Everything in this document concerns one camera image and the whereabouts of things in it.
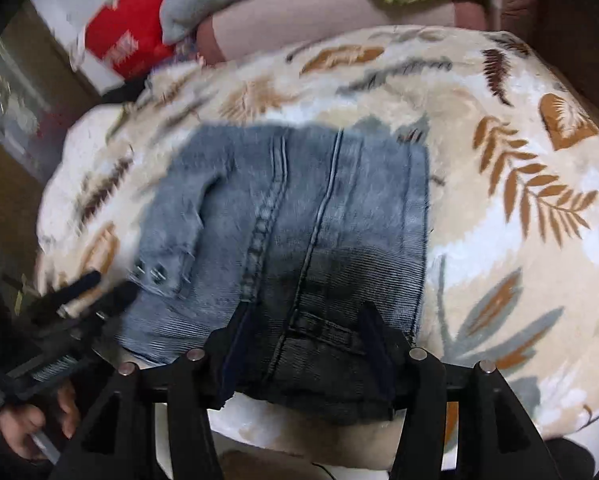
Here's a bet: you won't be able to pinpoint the leaf print fleece blanket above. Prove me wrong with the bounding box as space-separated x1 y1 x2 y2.
34 25 599 461

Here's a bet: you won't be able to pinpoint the grey denim pants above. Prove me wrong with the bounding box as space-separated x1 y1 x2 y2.
117 122 430 426

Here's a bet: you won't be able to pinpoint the red printed bag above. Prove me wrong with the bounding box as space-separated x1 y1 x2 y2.
84 0 178 81

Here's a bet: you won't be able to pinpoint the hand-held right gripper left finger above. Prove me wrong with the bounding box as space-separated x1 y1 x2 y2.
47 302 253 480

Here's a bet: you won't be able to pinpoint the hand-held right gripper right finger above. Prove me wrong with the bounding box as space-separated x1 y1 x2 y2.
357 302 565 480

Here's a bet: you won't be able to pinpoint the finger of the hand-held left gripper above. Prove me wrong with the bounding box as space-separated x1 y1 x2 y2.
30 270 103 318
64 281 140 333

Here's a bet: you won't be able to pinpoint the person's left hand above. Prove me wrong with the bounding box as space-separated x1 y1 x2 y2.
0 379 81 462

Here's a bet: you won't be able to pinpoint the pink brown sofa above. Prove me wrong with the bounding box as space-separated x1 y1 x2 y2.
194 0 505 67

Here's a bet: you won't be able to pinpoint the glass cabinet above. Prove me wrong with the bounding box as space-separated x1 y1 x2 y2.
0 5 101 186

